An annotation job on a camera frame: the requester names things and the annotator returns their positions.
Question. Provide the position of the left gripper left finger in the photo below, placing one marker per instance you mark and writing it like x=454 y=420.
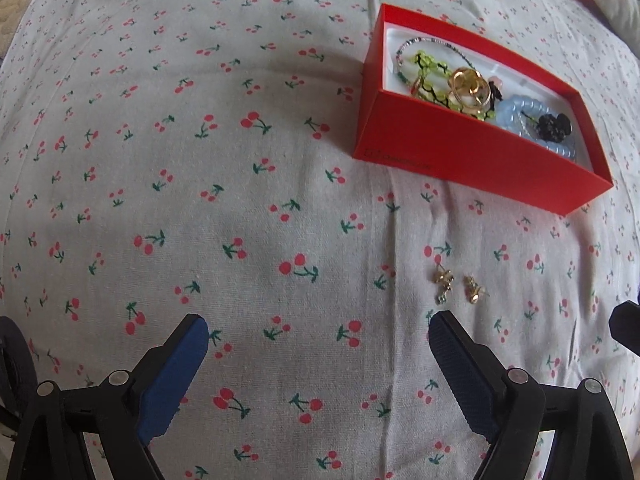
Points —
x=156 y=386

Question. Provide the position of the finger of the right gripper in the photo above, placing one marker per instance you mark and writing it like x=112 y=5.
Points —
x=625 y=326

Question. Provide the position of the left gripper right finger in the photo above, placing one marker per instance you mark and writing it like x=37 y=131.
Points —
x=495 y=401

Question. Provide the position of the black hair claw clip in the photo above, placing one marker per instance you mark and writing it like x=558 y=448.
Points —
x=554 y=128

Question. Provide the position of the gold ring brooch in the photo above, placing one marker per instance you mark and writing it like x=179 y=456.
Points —
x=470 y=90

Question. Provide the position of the gold heart earring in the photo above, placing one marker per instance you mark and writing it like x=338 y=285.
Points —
x=474 y=291

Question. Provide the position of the gold earring with gem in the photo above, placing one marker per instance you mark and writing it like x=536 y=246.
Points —
x=443 y=278

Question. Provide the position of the cherry print bed sheet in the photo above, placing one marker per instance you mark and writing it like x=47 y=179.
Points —
x=161 y=157

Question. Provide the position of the red cardboard box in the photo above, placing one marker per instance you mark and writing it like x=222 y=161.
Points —
x=397 y=130

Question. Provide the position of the deer print pillow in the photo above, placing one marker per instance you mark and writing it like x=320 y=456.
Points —
x=624 y=18

